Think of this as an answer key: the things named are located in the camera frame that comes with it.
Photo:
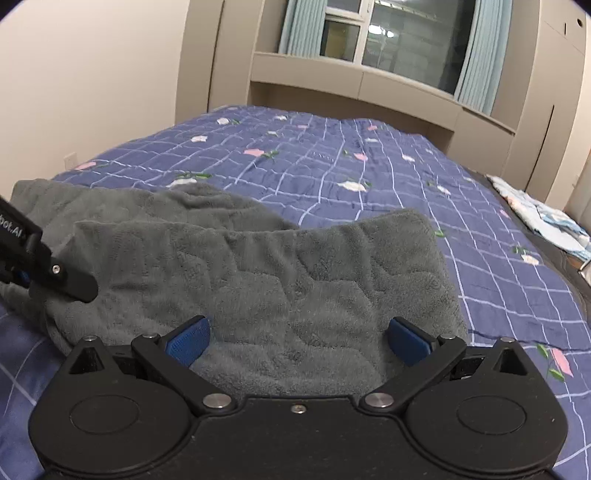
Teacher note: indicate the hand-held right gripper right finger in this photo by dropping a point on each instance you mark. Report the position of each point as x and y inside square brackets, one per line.
[408, 344]

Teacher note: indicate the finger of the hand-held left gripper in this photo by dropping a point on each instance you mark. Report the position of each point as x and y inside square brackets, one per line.
[64, 279]

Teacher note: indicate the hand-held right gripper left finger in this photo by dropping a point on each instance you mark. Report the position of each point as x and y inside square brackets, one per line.
[190, 342]

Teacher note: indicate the grey fleece pants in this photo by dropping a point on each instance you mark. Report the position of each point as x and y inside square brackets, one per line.
[277, 300]

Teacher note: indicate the blue floral checked blanket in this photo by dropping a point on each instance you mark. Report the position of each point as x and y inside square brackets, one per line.
[369, 175]

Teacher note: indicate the light blue clothes pile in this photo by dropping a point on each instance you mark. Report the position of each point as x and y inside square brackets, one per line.
[531, 207]

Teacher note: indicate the beige wardrobe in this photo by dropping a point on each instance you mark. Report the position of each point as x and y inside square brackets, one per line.
[198, 60]
[545, 92]

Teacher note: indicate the beige window cabinet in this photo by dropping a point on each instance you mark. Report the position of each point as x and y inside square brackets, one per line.
[323, 78]

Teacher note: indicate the light blue curtain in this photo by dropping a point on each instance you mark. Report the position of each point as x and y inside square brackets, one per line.
[482, 60]
[300, 27]

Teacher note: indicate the window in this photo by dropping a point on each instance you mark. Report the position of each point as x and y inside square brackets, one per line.
[406, 46]

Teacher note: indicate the white wall outlet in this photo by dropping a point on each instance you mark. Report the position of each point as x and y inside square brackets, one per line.
[69, 160]

